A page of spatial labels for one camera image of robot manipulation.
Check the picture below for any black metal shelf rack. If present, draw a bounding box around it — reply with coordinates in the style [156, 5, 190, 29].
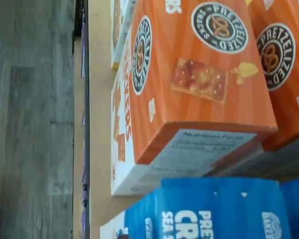
[73, 0, 91, 239]

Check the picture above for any blue sea salt crackers box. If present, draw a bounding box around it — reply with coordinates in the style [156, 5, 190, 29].
[100, 177, 282, 239]
[278, 174, 299, 239]

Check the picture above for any orange cheddar pretzel crackers box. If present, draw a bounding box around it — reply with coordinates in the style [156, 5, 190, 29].
[211, 0, 299, 180]
[110, 0, 279, 198]

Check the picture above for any wooden shelf board with crackers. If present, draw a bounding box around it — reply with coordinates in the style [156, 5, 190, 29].
[85, 0, 127, 239]

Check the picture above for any Simple Mills almond bars box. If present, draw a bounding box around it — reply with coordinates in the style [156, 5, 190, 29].
[111, 0, 137, 71]

